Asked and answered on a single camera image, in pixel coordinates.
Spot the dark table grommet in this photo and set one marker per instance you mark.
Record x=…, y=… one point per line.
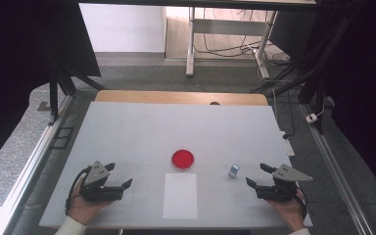
x=214, y=103

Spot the white desk frame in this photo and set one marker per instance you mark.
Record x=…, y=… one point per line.
x=228, y=26

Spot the wooden table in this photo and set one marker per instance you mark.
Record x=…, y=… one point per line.
x=176, y=97

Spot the black curtain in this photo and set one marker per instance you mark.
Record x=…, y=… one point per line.
x=365, y=81
x=13, y=65

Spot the small white adapter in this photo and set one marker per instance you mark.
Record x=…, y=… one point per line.
x=311, y=118

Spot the black metal stand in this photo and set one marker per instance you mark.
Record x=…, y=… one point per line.
x=54, y=94
x=316, y=81

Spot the white paper sheet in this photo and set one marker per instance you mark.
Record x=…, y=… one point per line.
x=180, y=196

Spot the person's right hand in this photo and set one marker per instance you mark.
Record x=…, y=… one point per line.
x=287, y=212

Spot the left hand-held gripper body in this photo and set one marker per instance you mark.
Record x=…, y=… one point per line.
x=95, y=174

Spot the person's left hand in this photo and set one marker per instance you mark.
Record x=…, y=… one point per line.
x=84, y=209

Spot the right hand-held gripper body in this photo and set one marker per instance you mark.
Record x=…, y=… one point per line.
x=284, y=187

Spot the aluminium floor rail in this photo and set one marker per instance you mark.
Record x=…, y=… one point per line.
x=336, y=182
x=29, y=173

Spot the small white blue stamp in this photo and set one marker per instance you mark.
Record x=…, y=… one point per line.
x=233, y=170

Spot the round red ink pad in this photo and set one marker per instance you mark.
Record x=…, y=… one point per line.
x=182, y=159

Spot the white table cover board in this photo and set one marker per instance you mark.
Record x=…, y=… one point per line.
x=143, y=130

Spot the white power strip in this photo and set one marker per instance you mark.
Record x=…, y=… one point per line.
x=288, y=145

